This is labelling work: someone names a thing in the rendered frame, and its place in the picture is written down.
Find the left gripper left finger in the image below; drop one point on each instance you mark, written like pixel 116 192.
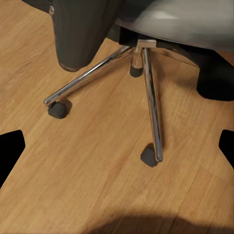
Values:
pixel 11 146

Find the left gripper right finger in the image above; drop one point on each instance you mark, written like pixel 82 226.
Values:
pixel 226 145

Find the swivel chair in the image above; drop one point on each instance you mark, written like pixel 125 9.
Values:
pixel 189 31

